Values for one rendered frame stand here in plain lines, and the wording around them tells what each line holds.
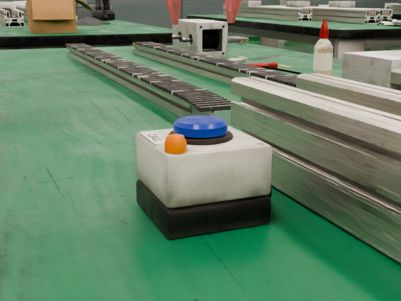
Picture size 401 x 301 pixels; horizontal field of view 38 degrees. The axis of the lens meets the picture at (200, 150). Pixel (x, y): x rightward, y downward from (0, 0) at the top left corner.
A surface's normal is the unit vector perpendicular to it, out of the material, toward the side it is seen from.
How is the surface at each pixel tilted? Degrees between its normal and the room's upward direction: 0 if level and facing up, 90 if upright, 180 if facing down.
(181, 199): 90
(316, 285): 0
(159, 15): 90
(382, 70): 90
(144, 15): 90
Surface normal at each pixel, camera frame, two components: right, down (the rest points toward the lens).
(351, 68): -0.93, 0.10
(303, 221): 0.00, -0.97
